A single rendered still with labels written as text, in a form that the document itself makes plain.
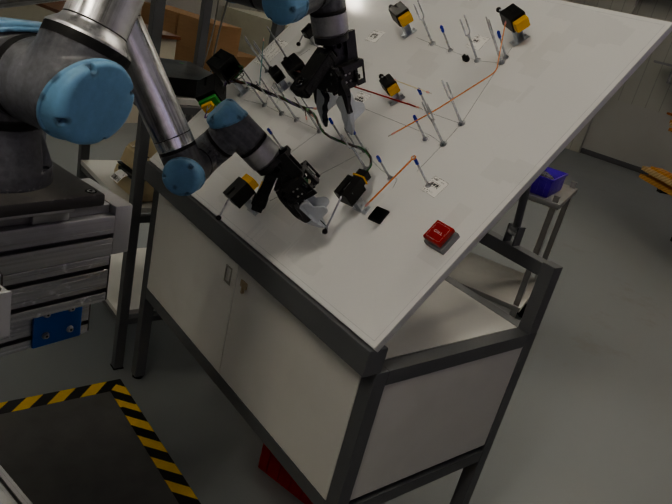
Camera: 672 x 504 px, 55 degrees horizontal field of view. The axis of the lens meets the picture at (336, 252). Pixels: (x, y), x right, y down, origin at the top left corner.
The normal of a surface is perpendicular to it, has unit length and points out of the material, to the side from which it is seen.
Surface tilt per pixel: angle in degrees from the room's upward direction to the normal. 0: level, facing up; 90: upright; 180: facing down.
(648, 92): 90
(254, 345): 90
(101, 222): 90
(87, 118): 97
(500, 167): 48
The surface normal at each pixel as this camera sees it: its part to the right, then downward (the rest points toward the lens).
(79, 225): 0.75, 0.40
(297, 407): -0.77, 0.07
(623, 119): -0.62, 0.17
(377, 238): -0.43, -0.55
